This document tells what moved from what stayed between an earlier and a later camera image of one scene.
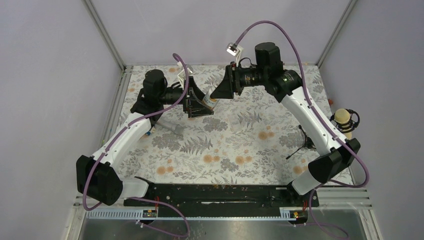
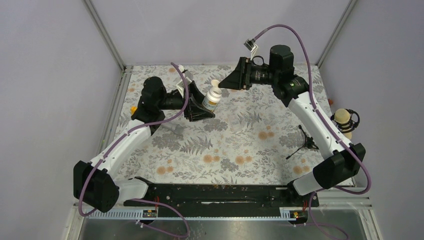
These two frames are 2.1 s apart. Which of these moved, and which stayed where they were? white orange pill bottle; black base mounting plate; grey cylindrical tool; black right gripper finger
Moved: black right gripper finger
Stayed: black base mounting plate; grey cylindrical tool; white orange pill bottle
